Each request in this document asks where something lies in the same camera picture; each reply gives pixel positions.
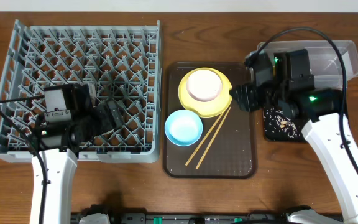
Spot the grey dishwasher rack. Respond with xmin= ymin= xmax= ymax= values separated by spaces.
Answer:
xmin=0 ymin=21 xmax=162 ymax=163

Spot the left black cable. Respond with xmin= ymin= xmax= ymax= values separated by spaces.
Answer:
xmin=0 ymin=95 xmax=49 ymax=224

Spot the white bowl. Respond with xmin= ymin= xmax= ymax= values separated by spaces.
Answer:
xmin=186 ymin=69 xmax=223 ymax=102

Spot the spilled rice pile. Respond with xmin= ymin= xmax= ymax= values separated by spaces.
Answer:
xmin=263 ymin=108 xmax=301 ymax=141

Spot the black cable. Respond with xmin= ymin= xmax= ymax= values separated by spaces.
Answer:
xmin=253 ymin=27 xmax=358 ymax=206
xmin=0 ymin=95 xmax=49 ymax=224

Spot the wooden chopstick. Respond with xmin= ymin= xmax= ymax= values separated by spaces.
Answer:
xmin=185 ymin=110 xmax=227 ymax=166
xmin=196 ymin=107 xmax=231 ymax=169

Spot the light blue bowl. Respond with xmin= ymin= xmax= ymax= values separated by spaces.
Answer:
xmin=164 ymin=110 xmax=203 ymax=147

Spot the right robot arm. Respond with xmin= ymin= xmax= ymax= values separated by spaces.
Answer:
xmin=230 ymin=49 xmax=358 ymax=223

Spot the right black cable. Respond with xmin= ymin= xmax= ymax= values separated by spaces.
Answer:
xmin=253 ymin=27 xmax=358 ymax=206

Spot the clear plastic bin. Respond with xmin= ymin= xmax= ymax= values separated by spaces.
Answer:
xmin=263 ymin=40 xmax=358 ymax=89

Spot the yellow plate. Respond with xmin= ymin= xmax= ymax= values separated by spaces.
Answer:
xmin=178 ymin=67 xmax=232 ymax=118

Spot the black waste tray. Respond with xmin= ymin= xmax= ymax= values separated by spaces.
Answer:
xmin=262 ymin=90 xmax=349 ymax=143

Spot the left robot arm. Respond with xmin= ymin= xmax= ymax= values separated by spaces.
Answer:
xmin=30 ymin=83 xmax=124 ymax=223

